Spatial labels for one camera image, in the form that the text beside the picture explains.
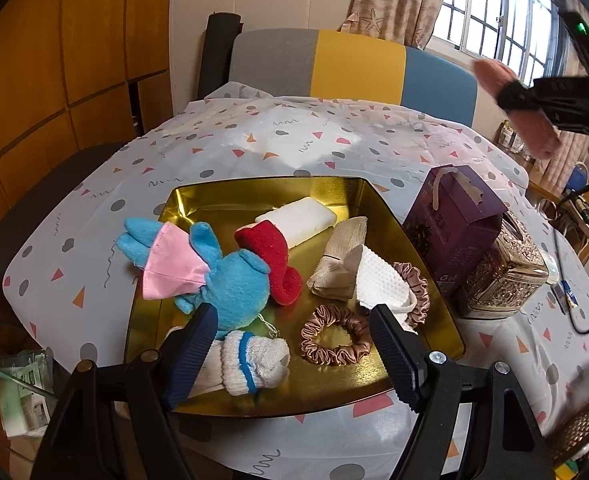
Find black cable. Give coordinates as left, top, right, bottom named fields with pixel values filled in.
left=548, top=179, right=589, bottom=336

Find red christmas sock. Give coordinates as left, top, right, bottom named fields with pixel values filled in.
left=235, top=221, right=303, bottom=307

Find brown satin scrunchie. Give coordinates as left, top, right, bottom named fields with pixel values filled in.
left=300, top=304, right=373, bottom=366

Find white towel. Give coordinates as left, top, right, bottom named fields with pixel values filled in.
left=254, top=197, right=337, bottom=249

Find white waffle cloth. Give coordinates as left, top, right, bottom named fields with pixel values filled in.
left=342, top=244, right=417, bottom=332

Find beige towel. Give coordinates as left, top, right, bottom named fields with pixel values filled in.
left=307, top=216, right=367, bottom=301

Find patterned white tablecloth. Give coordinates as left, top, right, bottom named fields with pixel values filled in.
left=1, top=81, right=589, bottom=480

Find grey yellow blue sofa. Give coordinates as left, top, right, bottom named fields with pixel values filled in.
left=228, top=28, right=478, bottom=127

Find gold metal tray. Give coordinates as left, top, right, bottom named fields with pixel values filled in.
left=124, top=174, right=467, bottom=417

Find white knitted glove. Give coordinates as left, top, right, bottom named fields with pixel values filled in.
left=171, top=330, right=290, bottom=401

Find ornate gold tissue box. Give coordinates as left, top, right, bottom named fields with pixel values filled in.
left=462, top=212, right=549, bottom=320

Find pink satin scrunchie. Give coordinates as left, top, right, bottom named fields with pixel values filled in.
left=393, top=262, right=430, bottom=330

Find blue pink plush toy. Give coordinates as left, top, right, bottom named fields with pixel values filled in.
left=116, top=218, right=270, bottom=337

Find wicker basket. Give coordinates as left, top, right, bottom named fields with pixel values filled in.
left=546, top=402, right=589, bottom=467

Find purple cardboard box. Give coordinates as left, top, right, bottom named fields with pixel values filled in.
left=403, top=165, right=507, bottom=296

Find black rolled mat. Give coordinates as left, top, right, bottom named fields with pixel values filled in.
left=197, top=12, right=242, bottom=100

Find blue folding chair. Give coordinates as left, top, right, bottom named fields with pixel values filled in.
left=564, top=162, right=589, bottom=193

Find window with grille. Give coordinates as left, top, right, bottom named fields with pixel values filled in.
left=431, top=0, right=567, bottom=84

